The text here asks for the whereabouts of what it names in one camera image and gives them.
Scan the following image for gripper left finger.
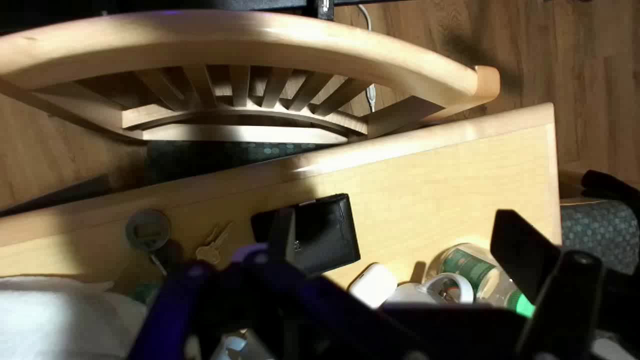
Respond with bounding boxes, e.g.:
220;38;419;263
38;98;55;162
127;206;381;360

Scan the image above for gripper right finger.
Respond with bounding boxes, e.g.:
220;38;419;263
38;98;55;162
489;209;640;360

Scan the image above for clear plastic bottle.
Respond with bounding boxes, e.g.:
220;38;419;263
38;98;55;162
210;329;273;360

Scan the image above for clear bottle with green label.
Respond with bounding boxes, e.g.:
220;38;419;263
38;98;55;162
425;243;537;319

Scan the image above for brass keys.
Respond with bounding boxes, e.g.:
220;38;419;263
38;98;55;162
195;222;234;266

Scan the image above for chair with patterned cushion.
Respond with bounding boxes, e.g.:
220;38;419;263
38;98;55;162
559;169;640;277

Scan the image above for black wallet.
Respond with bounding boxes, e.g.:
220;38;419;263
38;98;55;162
250;193;362;277

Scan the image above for white tape roll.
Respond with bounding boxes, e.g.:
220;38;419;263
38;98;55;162
421;272;475;305

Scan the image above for white earbuds case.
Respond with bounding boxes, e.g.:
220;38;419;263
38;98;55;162
348;263;399;309

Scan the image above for white cloth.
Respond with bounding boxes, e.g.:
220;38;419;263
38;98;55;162
0;275;151;360

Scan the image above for wooden chair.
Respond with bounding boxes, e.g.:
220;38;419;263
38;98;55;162
0;9;501;187

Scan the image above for white cable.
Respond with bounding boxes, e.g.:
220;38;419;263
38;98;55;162
357;4;377;114

